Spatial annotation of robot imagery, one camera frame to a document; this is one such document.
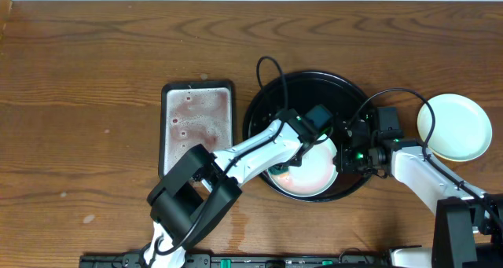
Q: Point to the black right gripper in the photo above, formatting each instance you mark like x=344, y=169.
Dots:
x=343, y=159

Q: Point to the green plate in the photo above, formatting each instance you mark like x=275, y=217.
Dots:
x=315, y=175
x=463, y=130

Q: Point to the yellow plate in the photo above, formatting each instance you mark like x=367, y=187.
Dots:
x=423, y=133

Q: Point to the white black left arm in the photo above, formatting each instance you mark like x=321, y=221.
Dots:
x=196, y=193

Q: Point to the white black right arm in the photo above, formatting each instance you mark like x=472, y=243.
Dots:
x=468, y=220

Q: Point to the black round tray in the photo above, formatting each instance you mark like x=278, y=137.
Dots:
x=307, y=89

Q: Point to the black rectangular soapy tray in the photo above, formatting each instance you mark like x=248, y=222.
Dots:
x=194, y=113

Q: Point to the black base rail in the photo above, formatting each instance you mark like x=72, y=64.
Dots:
x=132, y=260

